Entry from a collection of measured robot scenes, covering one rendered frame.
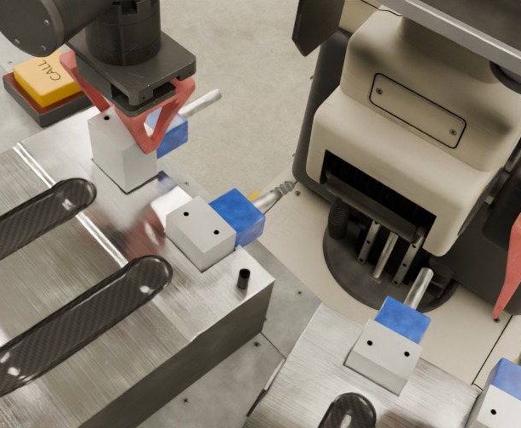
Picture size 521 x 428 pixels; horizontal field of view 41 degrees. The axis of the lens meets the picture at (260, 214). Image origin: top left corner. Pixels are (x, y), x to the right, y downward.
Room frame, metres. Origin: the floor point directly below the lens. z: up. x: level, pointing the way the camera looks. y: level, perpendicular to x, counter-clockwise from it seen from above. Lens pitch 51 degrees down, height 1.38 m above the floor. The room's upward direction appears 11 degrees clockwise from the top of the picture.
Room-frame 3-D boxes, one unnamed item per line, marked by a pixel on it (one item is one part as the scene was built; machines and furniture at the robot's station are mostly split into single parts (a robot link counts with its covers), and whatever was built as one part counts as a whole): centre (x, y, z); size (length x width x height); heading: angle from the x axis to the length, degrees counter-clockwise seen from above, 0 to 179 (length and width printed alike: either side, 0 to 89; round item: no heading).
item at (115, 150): (0.46, 0.10, 0.92); 0.13 x 0.05 x 0.05; 143
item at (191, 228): (0.39, 0.02, 0.89); 0.13 x 0.05 x 0.05; 141
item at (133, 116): (0.42, 0.12, 0.98); 0.07 x 0.07 x 0.09; 53
